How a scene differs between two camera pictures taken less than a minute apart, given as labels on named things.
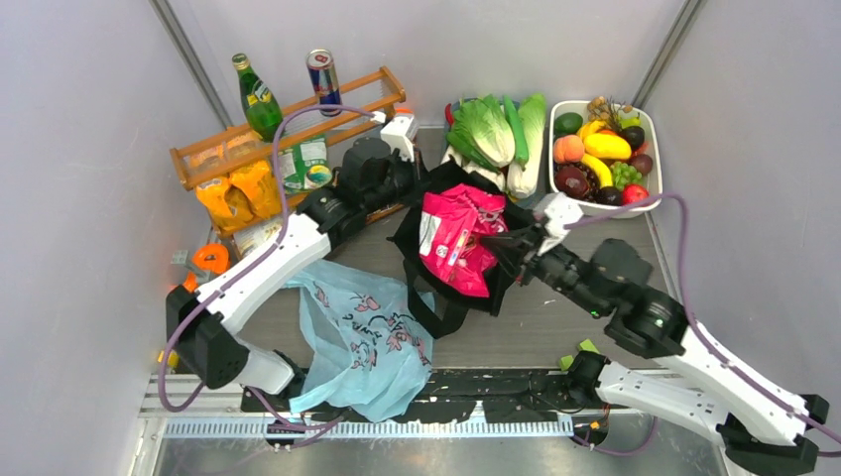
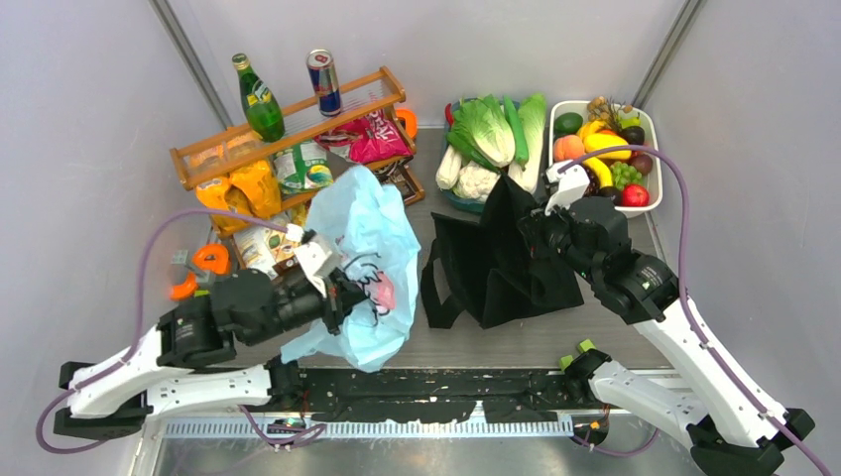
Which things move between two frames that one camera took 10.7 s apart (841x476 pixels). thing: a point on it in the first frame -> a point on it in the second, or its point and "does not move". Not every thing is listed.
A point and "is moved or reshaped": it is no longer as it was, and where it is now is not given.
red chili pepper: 448,114 does not move
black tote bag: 437,304 -> 485,273
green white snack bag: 305,167 does not move
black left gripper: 411,168 -> 343,296
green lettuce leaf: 481,130 does not move
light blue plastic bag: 364,349 is moved or reshaped
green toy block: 587,345 does not move
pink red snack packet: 451,220 -> 369,139
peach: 568,149 does not move
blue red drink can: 321,64 does not move
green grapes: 624,174 does not move
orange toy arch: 222,258 does not move
